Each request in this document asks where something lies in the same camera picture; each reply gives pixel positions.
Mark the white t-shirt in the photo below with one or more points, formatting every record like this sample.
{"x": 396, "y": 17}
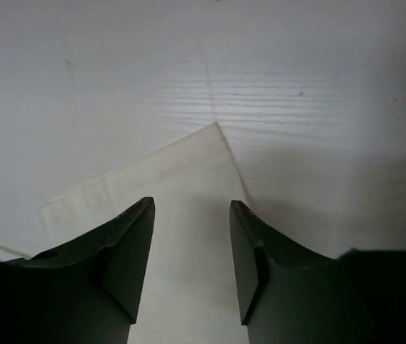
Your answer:
{"x": 189, "y": 292}

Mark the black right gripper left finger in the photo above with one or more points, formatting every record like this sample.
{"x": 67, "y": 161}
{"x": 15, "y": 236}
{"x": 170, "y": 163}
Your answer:
{"x": 87, "y": 290}

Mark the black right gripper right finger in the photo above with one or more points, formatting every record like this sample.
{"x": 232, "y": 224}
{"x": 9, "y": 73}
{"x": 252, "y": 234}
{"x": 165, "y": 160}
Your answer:
{"x": 288, "y": 293}

